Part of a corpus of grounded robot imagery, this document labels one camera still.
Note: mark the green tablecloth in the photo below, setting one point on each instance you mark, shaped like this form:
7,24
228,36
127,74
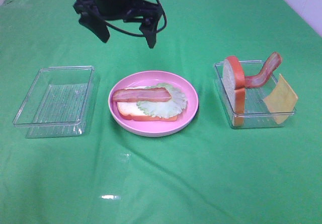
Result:
207,172

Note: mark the pink round plate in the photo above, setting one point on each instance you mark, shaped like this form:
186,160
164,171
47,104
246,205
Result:
156,128

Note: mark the bacon strip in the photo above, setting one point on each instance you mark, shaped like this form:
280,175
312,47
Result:
148,94
260,79

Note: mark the left clear plastic tray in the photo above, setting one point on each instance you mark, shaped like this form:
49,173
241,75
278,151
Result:
59,103

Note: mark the bread slice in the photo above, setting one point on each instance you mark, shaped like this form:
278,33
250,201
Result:
129,111
233,79

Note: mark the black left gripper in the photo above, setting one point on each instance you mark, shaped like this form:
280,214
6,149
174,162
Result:
139,11

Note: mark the green lettuce leaf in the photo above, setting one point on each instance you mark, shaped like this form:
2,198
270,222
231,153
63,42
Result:
173,107

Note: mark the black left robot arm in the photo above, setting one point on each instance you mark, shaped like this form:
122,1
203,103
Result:
95,14

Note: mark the yellow cheese slice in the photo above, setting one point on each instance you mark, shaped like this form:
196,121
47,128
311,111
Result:
281,101

